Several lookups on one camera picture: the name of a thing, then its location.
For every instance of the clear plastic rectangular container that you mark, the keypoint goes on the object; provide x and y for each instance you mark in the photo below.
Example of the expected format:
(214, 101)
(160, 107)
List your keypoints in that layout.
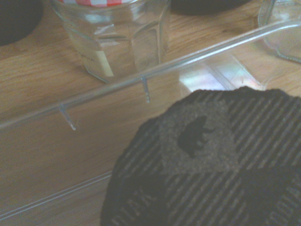
(70, 150)

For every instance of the faceted glass jar with label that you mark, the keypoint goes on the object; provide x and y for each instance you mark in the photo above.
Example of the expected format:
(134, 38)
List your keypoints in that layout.
(122, 40)

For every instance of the black round object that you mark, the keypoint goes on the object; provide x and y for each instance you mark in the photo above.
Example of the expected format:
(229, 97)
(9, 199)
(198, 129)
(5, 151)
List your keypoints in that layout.
(207, 5)
(16, 18)

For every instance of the clear glass jar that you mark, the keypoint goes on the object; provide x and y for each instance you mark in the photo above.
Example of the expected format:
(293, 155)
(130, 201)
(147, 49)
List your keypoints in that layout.
(282, 40)

